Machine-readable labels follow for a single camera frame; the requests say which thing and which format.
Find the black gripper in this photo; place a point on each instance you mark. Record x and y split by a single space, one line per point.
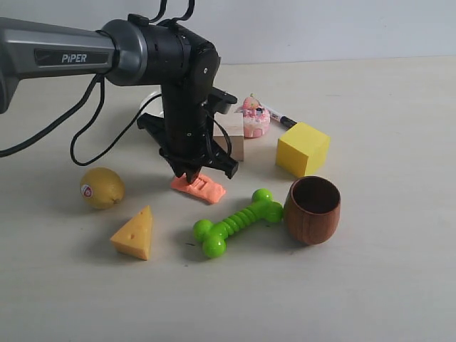
185 134

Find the orange toy piece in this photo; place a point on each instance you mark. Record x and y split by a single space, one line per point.
203 188

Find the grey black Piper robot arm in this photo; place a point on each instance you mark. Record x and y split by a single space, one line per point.
133 52

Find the light wooden cube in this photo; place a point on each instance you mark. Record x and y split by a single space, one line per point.
233 123

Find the white ceramic bowl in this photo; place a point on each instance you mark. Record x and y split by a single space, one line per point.
152 104

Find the green bone dog toy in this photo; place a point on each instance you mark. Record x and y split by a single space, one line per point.
213 235

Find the yellow cheese wedge toy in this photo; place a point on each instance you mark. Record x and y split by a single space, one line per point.
134 237

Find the yellow lemon with sticker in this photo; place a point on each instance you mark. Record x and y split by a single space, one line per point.
102 188

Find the pink cake toy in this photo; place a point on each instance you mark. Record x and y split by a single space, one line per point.
256 117

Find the white black marker pen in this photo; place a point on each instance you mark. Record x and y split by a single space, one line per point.
278 117

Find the yellow cube block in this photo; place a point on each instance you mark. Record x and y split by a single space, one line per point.
302 150

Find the brown wooden cup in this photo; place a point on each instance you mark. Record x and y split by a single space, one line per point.
312 210

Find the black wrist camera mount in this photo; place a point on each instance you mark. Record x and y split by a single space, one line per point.
220 101

